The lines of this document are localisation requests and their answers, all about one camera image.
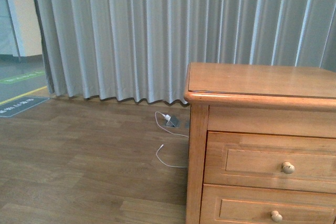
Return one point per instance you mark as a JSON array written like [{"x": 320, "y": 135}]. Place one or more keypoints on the wooden drawer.
[
  {"x": 254, "y": 160},
  {"x": 235, "y": 204}
]

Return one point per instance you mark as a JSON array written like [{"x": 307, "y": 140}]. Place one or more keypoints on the wooden drawer knob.
[
  {"x": 276, "y": 216},
  {"x": 287, "y": 168}
]

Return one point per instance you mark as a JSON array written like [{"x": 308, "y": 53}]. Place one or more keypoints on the white plug adapter on floor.
[{"x": 166, "y": 116}]

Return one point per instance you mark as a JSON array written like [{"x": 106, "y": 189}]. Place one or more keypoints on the open metal floor socket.
[{"x": 173, "y": 122}]

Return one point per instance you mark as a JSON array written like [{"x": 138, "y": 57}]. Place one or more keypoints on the grey pleated curtain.
[{"x": 140, "y": 49}]

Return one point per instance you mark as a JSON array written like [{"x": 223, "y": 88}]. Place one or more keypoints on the wooden nightstand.
[{"x": 253, "y": 99}]

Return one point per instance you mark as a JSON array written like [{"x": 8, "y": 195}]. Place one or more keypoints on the green floor sign sticker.
[{"x": 22, "y": 77}]

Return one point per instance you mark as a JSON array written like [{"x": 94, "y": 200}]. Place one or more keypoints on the grey floor sign sticker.
[{"x": 19, "y": 105}]

